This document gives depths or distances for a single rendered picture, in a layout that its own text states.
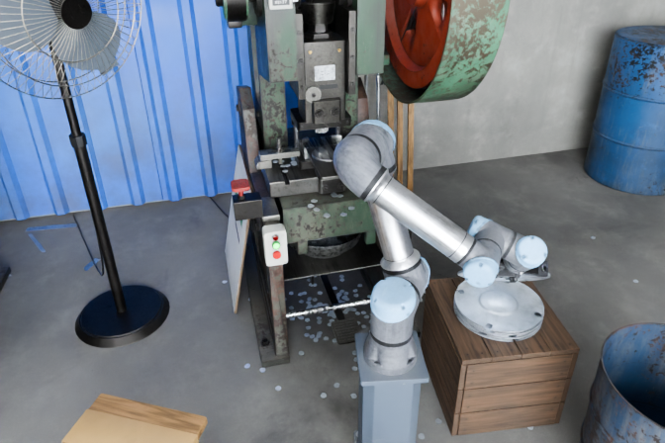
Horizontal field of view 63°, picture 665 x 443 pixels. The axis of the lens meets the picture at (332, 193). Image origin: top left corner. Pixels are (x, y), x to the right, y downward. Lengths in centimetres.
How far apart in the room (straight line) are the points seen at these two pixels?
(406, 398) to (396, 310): 30
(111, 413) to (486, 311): 118
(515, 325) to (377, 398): 53
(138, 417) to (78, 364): 76
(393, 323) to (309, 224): 62
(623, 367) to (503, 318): 38
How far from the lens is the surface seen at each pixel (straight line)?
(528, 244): 141
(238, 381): 218
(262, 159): 203
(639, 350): 194
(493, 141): 382
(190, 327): 243
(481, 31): 169
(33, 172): 338
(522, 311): 192
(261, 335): 229
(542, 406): 205
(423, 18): 200
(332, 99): 190
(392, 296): 144
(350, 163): 127
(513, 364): 184
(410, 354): 156
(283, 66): 180
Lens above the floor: 159
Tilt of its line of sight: 29 degrees down
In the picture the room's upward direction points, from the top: 1 degrees counter-clockwise
